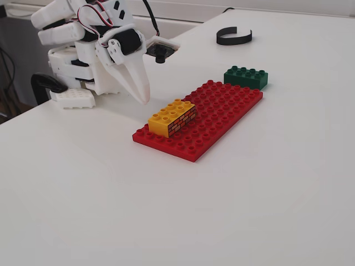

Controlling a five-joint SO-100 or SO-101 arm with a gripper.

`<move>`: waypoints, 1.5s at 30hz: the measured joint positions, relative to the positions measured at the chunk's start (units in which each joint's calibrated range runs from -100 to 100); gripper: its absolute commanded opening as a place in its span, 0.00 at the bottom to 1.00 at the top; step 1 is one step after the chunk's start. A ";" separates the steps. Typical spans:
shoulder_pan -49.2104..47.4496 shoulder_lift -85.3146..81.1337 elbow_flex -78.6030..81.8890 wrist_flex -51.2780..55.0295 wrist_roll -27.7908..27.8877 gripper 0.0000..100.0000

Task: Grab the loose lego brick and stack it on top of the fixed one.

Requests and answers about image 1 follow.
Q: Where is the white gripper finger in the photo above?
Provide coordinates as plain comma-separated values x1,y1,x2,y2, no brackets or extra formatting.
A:
95,38,147,105
123,53,151,105

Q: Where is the red white black servo wire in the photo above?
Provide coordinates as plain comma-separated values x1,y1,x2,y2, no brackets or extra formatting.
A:
77,3,115,38

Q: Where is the black curved strap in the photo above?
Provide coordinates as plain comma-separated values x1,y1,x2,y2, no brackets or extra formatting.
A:
216,26,253,46

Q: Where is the black wrist camera white mount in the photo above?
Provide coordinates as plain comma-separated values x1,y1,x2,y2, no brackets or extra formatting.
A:
144,35,181,64

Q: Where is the red lego baseplate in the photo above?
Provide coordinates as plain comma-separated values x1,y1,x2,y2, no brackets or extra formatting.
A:
132,79,264,163

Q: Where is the black table clamp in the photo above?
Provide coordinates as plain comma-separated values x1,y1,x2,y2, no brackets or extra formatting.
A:
30,72,69,106

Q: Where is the yellow lego brick brick print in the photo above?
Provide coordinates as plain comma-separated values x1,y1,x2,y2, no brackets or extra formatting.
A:
148,99,197,139

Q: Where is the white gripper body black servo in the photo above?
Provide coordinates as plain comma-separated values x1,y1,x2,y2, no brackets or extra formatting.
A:
95,23,148,67

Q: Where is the green lego brick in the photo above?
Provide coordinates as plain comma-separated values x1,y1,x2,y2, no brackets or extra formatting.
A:
223,65,269,91

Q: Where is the thin black cable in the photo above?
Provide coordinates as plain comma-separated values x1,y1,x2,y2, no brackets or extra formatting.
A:
0,47,16,91

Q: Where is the black camera cable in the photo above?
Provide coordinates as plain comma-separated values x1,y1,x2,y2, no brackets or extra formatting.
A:
142,0,161,37

